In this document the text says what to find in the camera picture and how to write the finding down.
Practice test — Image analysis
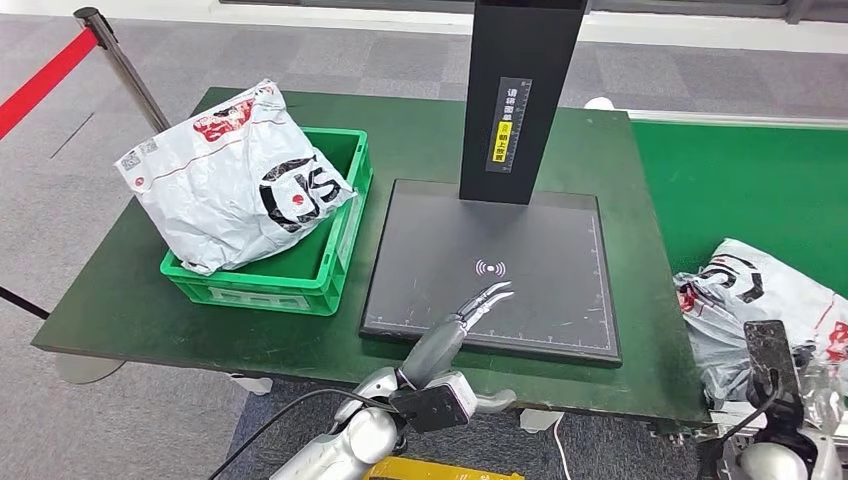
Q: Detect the black right camera cable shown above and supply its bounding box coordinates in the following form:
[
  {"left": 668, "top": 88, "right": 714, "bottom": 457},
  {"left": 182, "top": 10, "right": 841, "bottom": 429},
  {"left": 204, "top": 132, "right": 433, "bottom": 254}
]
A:
[{"left": 695, "top": 369, "right": 782, "bottom": 480}]

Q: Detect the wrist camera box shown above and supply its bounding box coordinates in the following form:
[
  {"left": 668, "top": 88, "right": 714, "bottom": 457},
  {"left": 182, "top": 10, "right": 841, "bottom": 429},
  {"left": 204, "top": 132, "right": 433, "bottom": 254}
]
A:
[
  {"left": 389, "top": 372, "right": 478, "bottom": 435},
  {"left": 743, "top": 320, "right": 806, "bottom": 425}
]

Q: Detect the red barrier belt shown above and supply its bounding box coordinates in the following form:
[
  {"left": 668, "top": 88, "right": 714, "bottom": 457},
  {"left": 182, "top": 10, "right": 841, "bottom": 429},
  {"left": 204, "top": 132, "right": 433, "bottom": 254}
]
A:
[{"left": 0, "top": 27, "right": 99, "bottom": 142}]

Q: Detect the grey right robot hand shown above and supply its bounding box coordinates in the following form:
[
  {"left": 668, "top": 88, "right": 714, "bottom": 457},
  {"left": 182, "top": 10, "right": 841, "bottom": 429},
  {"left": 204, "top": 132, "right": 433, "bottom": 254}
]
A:
[{"left": 788, "top": 339, "right": 848, "bottom": 435}]

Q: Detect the steel stanchion post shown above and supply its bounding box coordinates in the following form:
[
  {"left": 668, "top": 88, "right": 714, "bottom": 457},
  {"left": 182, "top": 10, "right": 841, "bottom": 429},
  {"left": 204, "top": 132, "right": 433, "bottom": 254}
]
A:
[{"left": 72, "top": 6, "right": 172, "bottom": 134}]

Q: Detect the black inbound scanner machine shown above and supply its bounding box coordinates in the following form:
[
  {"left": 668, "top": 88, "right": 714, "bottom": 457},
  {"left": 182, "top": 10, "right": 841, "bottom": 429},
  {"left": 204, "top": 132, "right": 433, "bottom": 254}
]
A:
[{"left": 358, "top": 0, "right": 624, "bottom": 369}]

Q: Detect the green conveyor belt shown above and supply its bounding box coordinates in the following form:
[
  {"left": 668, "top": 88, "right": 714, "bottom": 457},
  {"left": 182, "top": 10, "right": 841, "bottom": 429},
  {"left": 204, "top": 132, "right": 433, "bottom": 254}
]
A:
[{"left": 631, "top": 120, "right": 848, "bottom": 409}]

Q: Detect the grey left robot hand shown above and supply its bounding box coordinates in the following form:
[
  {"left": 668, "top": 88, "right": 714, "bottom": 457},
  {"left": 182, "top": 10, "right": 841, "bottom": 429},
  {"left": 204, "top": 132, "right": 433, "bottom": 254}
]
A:
[{"left": 397, "top": 280, "right": 518, "bottom": 416}]

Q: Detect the white poly mailer parcel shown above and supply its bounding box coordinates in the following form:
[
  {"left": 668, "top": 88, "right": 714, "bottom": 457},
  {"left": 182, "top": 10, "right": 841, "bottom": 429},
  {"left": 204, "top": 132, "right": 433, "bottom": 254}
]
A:
[
  {"left": 114, "top": 79, "right": 359, "bottom": 278},
  {"left": 672, "top": 238, "right": 848, "bottom": 409}
]

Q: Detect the black camera cable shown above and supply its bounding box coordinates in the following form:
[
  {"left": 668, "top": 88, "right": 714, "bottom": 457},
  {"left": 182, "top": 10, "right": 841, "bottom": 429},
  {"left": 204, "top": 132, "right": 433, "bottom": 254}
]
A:
[
  {"left": 695, "top": 369, "right": 782, "bottom": 480},
  {"left": 208, "top": 387, "right": 399, "bottom": 480}
]

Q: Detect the black barrier strap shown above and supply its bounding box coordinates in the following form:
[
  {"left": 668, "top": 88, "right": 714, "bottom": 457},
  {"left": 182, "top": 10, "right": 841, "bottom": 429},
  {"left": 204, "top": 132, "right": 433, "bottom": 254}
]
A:
[{"left": 0, "top": 286, "right": 51, "bottom": 321}]

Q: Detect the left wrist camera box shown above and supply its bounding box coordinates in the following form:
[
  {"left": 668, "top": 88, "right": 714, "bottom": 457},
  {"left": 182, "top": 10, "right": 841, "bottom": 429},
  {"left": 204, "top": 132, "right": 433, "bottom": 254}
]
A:
[{"left": 389, "top": 372, "right": 478, "bottom": 435}]

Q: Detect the thin white cable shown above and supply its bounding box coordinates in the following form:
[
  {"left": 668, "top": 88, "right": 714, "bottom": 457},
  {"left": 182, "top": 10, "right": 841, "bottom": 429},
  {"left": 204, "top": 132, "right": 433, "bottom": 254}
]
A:
[{"left": 553, "top": 413, "right": 572, "bottom": 480}]

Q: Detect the black left camera cable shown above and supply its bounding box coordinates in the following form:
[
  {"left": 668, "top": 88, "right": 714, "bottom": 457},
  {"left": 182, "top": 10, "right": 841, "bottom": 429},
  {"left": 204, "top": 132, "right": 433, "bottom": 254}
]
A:
[{"left": 208, "top": 387, "right": 399, "bottom": 480}]

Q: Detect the green plastic crate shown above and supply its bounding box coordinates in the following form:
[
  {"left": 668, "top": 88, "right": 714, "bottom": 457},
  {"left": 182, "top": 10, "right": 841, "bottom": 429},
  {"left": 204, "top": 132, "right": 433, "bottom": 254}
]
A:
[{"left": 159, "top": 127, "right": 374, "bottom": 318}]

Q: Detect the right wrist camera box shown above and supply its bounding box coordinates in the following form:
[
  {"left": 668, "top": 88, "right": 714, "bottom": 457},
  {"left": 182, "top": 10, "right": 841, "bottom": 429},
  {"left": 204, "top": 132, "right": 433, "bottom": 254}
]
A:
[{"left": 743, "top": 320, "right": 806, "bottom": 425}]

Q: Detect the yellow taped block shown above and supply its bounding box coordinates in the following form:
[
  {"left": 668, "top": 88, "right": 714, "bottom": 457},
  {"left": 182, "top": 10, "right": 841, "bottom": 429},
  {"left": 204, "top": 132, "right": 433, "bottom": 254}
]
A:
[{"left": 364, "top": 457, "right": 525, "bottom": 480}]

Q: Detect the pale round table foot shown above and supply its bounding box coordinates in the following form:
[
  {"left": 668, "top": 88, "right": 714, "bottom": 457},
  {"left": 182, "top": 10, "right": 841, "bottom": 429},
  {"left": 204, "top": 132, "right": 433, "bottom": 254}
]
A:
[{"left": 54, "top": 354, "right": 126, "bottom": 387}]

